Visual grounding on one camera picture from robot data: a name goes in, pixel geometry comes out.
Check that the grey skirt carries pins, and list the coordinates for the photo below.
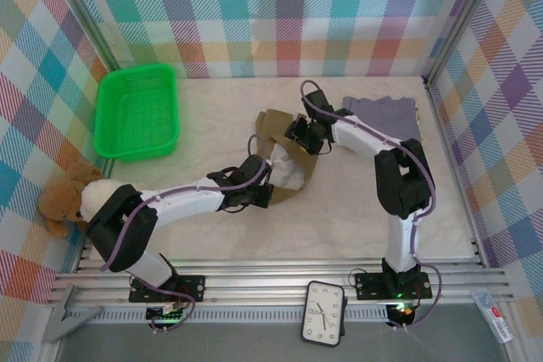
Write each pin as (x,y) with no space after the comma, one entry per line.
(382,116)

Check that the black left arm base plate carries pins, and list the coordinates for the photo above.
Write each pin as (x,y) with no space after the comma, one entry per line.
(191,287)

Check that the aluminium side rail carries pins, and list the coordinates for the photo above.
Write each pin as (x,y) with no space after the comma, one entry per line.
(456,175)
(82,256)

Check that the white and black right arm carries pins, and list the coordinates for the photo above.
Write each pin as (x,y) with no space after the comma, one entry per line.
(403,184)

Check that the brown teddy bear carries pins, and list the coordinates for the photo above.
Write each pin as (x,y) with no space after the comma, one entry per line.
(59,201)

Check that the clear packet with red label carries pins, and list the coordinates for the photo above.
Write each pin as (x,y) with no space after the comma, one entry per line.
(494,319)

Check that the khaki skirt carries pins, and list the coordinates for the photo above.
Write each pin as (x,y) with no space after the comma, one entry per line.
(275,124)

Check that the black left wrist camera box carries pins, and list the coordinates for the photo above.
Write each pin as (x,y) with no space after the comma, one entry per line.
(261,197)

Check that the green plastic basket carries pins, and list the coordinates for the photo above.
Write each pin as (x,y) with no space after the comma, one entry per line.
(136,116)

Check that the aluminium frame post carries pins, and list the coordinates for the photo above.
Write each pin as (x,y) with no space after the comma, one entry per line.
(462,18)
(85,14)

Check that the grey metal bracket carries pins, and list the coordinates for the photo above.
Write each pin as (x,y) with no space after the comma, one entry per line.
(68,319)

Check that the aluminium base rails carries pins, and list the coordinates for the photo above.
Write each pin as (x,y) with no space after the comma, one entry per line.
(263,283)

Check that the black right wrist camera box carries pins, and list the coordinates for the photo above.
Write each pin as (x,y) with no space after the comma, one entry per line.
(296,129)

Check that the controller board with green light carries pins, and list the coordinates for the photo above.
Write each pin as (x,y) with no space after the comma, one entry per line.
(403,313)
(163,313)

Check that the white rectangular clock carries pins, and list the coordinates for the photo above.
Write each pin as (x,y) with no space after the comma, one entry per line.
(322,313)

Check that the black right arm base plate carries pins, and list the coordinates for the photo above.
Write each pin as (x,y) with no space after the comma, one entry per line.
(367,285)

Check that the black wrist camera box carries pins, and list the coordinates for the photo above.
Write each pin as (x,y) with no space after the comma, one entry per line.
(296,129)
(261,197)

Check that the white plush dog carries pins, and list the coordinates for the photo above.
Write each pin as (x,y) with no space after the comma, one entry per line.
(95,196)

